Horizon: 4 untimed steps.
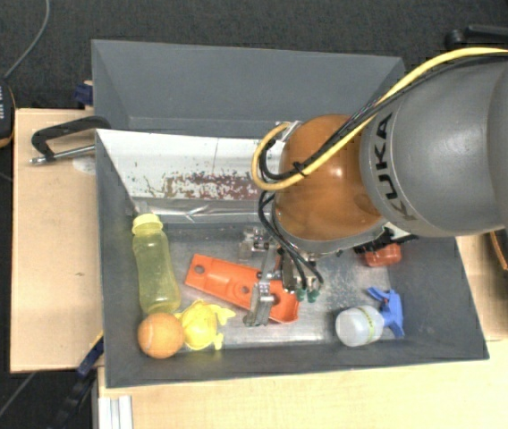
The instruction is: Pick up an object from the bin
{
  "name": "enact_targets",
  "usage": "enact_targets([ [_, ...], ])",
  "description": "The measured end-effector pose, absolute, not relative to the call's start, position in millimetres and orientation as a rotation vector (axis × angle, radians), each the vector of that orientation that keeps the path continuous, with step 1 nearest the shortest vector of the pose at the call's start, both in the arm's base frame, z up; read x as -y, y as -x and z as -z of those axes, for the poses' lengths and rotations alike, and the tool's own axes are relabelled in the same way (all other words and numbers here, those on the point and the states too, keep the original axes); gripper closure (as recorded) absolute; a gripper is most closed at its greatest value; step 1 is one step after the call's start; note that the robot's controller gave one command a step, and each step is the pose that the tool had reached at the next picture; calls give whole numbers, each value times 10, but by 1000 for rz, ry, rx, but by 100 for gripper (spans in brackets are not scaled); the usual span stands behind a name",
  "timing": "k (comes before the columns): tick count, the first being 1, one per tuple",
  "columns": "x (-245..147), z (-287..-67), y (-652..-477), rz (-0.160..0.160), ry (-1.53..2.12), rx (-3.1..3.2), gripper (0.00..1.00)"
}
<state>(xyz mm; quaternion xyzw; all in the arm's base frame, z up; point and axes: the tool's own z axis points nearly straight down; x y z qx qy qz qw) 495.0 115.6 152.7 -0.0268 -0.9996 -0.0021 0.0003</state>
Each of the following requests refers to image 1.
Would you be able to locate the orange ball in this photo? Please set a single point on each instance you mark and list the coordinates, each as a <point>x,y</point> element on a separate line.
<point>160,335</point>

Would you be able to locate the yellow clear plastic bottle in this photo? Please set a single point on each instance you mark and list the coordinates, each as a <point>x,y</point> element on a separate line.
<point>155,266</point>

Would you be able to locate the white spray bottle blue head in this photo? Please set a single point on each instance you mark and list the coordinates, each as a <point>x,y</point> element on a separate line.
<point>361,326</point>

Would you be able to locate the pale wood board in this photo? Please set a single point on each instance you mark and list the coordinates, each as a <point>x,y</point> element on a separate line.
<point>53,248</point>

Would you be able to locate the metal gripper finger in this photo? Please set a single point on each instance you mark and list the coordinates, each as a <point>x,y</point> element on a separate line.
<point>267,305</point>
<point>252,313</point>

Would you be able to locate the yellow toy duck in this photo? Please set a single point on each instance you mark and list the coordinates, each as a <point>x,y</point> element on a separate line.
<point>200,326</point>

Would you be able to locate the small orange plastic piece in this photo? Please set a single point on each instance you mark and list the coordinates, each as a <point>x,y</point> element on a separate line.
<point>383,257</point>

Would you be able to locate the orange flat block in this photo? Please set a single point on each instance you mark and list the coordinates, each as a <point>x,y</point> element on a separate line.
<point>218,277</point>

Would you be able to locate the grey metal bin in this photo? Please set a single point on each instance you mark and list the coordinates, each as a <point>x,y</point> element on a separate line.
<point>218,92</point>

